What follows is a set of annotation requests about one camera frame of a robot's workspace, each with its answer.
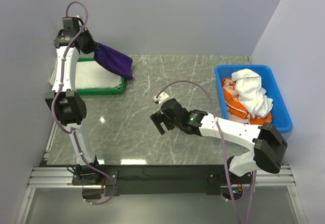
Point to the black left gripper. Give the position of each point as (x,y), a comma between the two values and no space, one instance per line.
(92,48)

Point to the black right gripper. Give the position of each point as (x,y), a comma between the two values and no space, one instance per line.
(158,118)

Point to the large white waffle towel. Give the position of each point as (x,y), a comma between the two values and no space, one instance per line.
(90,75)

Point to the purple towel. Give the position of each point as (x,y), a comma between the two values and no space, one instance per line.
(114,61)

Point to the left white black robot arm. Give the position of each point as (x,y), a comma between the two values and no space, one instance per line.
(67,107)

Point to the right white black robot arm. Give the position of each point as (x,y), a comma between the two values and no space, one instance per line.
(265,145)

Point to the orange towel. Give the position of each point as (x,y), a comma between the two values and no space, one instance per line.
(235,110)

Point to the green plastic tray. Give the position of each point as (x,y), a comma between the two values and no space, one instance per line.
(89,92)

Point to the white crumpled towel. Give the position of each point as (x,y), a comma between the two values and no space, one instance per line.
(248,85)

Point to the blue plastic bin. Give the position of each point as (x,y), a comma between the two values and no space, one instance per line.
(280,116)

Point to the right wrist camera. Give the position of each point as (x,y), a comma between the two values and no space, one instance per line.
(161,98)

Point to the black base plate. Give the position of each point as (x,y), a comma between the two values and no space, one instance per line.
(154,179)

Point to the aluminium frame rail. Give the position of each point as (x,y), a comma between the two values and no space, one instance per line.
(55,177)

